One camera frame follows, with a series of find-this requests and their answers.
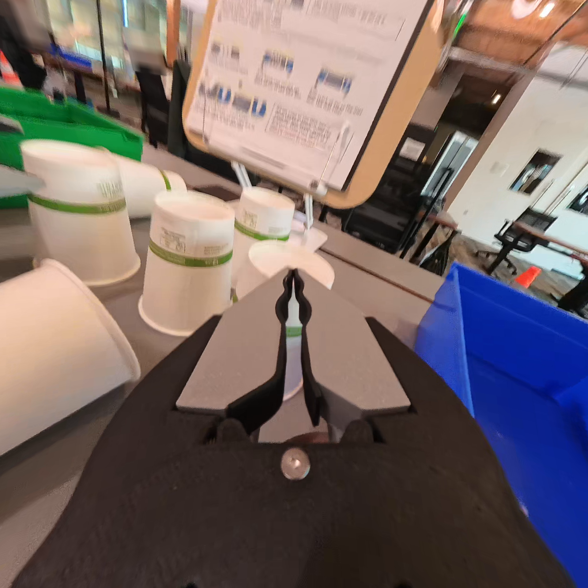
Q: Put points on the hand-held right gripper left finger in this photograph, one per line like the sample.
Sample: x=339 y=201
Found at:
x=229 y=363

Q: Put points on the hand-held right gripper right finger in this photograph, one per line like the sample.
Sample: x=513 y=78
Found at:
x=353 y=363

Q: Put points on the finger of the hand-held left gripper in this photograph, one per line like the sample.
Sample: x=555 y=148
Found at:
x=9 y=125
x=18 y=183

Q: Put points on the white paper cup green band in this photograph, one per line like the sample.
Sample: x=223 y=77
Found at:
x=142 y=183
x=262 y=216
x=285 y=257
x=78 y=243
x=183 y=294
x=55 y=358

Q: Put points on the orange traffic cone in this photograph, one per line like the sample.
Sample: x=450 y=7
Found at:
x=7 y=69
x=527 y=277

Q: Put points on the green plastic bin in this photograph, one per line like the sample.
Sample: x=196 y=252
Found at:
x=69 y=126

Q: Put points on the black floor lamp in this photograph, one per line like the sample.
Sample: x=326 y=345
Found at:
x=103 y=55

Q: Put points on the black bag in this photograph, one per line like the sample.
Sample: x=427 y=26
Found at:
x=436 y=262

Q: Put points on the white board stand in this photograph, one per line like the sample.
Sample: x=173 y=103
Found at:
x=310 y=239

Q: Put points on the large blue plastic bin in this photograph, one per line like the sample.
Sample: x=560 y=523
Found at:
x=514 y=390

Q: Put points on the brown side table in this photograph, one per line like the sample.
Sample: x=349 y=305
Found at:
x=443 y=220

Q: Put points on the black swivel office chair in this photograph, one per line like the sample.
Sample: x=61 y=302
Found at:
x=519 y=236

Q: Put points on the tan wooden board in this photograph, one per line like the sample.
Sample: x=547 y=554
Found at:
x=390 y=151

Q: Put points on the long wooden desk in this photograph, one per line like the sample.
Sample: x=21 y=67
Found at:
x=551 y=240

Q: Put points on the dark wall picture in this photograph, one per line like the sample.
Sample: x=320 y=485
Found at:
x=579 y=202
x=535 y=172

